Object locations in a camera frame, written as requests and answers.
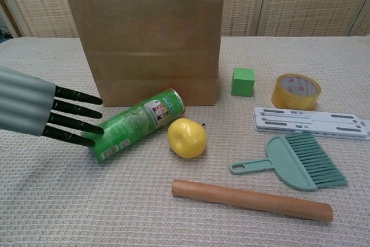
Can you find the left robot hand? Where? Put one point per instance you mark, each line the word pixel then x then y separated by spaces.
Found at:
pixel 23 102

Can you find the green chips can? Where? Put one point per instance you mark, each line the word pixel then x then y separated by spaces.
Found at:
pixel 130 125

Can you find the brown paper bag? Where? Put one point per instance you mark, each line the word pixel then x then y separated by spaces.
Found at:
pixel 144 44

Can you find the white woven tablecloth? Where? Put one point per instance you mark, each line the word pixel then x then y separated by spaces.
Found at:
pixel 43 186

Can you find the yellow apple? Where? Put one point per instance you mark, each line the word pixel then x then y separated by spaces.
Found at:
pixel 186 140

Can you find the green cube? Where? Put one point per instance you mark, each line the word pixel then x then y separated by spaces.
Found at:
pixel 242 85

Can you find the wooden rolling pin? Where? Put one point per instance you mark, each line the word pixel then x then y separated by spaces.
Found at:
pixel 251 200

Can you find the teal mini brush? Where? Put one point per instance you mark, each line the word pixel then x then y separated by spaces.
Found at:
pixel 286 163

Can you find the yellow packing tape roll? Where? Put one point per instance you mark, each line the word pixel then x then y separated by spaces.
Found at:
pixel 295 101

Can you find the woven folding screen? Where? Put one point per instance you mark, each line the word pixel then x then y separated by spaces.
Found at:
pixel 303 4

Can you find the grey plastic bracket plate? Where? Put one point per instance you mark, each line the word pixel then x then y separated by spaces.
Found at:
pixel 318 124

